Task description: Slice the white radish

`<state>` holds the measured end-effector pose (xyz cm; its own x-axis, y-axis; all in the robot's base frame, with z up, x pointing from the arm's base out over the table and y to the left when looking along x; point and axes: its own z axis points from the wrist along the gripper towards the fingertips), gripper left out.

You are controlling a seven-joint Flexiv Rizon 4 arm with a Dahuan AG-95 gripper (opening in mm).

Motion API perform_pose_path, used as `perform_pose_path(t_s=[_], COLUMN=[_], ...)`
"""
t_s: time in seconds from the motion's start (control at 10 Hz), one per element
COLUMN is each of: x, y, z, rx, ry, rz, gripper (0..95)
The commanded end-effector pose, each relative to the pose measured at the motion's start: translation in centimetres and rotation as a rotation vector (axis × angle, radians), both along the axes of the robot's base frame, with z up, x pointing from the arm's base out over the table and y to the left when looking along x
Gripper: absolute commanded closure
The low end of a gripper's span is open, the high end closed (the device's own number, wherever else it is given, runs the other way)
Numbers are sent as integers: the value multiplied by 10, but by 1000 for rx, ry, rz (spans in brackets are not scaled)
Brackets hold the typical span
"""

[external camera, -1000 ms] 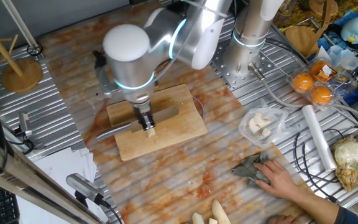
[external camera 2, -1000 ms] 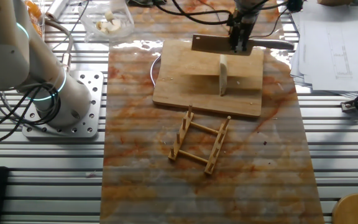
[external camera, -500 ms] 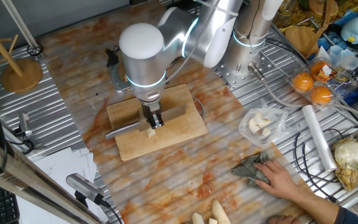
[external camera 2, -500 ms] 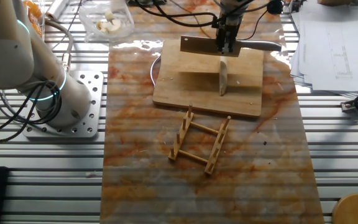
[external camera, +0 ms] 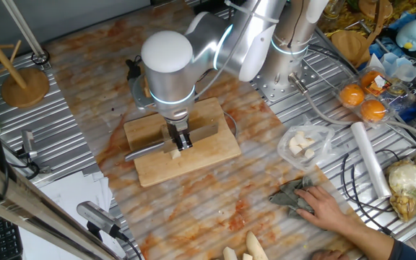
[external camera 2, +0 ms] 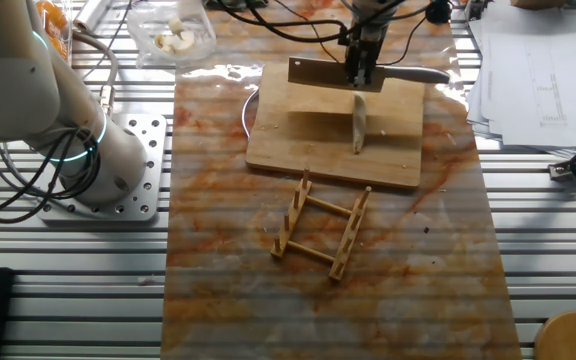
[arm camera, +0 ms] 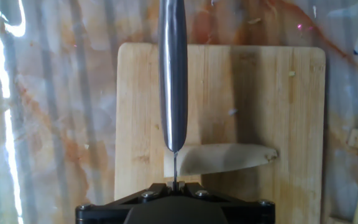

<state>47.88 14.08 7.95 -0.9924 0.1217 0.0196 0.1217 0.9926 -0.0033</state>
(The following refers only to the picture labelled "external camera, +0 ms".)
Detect person right hand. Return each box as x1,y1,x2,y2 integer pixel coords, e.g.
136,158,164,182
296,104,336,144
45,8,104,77
293,185,355,233

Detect steel handle cleaver knife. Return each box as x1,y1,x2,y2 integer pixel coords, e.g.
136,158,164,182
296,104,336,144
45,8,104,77
124,122,219,163

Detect grey hose with connector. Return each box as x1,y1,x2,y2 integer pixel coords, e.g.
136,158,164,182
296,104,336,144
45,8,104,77
287,71,416,144

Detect black camera cable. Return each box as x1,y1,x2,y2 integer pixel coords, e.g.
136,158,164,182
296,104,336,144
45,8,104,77
116,230,144,260

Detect large peeled white radish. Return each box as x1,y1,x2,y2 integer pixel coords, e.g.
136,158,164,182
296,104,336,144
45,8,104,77
246,230,269,260

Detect wooden cutting board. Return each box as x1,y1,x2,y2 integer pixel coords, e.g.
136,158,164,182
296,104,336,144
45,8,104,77
123,96,243,188

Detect glass jar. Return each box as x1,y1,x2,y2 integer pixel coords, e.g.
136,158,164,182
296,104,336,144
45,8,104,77
323,0,343,20

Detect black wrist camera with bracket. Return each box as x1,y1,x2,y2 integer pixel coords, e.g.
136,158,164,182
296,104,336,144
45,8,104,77
125,58,155,111

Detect person right forearm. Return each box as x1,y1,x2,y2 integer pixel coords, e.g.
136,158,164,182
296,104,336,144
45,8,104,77
337,212,416,260

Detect bag of vegetable scraps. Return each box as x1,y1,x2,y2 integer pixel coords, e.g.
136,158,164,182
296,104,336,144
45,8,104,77
386,158,416,229

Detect orange fruit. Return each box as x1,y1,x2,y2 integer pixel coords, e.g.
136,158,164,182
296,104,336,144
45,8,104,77
359,99,387,123
360,70,384,91
339,83,365,108

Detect aluminium frame beam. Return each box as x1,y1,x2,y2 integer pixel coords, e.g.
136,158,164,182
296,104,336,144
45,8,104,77
0,153,122,260

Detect white pole stand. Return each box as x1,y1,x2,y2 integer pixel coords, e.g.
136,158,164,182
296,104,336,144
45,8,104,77
1,0,51,67

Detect white plastic film roll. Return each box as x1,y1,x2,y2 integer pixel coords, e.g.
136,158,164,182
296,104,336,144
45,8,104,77
350,121,393,199

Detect orange marble pattern mat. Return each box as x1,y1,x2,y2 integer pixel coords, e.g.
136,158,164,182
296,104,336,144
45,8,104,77
43,0,373,260

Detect grey cloth rag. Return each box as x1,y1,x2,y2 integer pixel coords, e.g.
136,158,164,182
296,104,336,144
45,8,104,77
268,175,317,220

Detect clear plastic fruit container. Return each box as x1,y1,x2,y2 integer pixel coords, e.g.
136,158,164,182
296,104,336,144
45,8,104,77
334,66,416,130

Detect person left hand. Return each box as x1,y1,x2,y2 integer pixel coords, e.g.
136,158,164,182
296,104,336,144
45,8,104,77
311,249,352,260

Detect wooden round base stand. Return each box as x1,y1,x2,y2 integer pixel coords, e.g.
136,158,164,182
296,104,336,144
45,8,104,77
330,0,394,69

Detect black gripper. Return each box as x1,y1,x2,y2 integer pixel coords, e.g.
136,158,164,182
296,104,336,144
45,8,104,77
164,116,194,152

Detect blue plush toy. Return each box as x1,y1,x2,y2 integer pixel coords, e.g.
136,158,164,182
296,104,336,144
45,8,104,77
395,18,416,51

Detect wooden mug tree stand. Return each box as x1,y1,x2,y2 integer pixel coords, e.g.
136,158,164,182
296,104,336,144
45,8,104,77
0,0,51,109

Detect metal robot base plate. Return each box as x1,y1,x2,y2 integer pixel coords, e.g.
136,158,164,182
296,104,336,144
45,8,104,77
238,46,321,103

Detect metal clamp bracket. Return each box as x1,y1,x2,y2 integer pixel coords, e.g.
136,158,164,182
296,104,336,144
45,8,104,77
17,129,52,181

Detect medium peeled white radish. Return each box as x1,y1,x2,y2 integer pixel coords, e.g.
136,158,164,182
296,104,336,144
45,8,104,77
222,246,238,260

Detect thin black cable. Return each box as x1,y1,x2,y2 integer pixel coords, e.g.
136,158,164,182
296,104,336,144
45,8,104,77
340,148,401,236

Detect silver camera on mount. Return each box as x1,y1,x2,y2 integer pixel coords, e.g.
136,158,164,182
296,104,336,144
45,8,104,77
77,201,123,239

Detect clear plastic bag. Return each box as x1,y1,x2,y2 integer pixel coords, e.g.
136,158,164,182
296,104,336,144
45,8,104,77
276,121,336,173

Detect white paper stack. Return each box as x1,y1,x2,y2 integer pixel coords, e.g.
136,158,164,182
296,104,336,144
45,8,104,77
19,170,129,260

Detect clear plastic cups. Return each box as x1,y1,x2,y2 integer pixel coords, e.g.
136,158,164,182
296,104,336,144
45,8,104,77
380,53,416,82

